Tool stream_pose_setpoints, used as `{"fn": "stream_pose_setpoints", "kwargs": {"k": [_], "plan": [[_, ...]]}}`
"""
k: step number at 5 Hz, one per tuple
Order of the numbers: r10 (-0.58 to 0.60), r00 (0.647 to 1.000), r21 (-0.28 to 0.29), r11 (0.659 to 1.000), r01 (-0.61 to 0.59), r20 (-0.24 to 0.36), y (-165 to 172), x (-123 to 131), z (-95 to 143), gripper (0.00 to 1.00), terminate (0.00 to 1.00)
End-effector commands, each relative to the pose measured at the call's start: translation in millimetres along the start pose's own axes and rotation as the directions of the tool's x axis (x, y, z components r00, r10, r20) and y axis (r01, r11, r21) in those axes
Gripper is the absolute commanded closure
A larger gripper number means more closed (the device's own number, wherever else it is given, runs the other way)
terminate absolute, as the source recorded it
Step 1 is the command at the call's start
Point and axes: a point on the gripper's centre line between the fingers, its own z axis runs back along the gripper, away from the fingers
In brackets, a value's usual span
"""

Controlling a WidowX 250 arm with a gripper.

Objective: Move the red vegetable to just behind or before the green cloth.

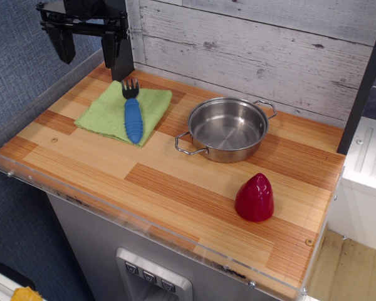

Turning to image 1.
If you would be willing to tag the black left frame post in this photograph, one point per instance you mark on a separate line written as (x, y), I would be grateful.
(124, 59)

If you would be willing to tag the green folded cloth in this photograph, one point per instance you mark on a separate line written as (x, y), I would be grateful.
(106, 115)

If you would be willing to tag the yellow tape piece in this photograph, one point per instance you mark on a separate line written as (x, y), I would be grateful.
(26, 294)

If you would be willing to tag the grey toy fridge cabinet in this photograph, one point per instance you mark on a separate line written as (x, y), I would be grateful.
(95, 239)

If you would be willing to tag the black right frame post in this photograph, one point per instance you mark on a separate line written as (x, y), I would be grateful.
(359, 104)

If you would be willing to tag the red toy pepper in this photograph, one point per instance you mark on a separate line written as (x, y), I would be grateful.
(254, 200)

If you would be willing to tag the stainless steel pot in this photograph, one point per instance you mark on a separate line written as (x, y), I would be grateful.
(226, 129)

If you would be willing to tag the white toy sink unit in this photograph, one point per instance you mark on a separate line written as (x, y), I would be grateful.
(352, 212)

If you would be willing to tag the black frame post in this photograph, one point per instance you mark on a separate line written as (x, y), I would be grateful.
(124, 59)
(359, 104)

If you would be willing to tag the silver dispenser button panel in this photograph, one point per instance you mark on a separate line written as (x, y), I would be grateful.
(145, 280)

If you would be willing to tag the blue handled toy fork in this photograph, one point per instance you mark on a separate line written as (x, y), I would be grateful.
(133, 118)

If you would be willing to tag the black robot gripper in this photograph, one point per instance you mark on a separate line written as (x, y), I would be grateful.
(62, 19)

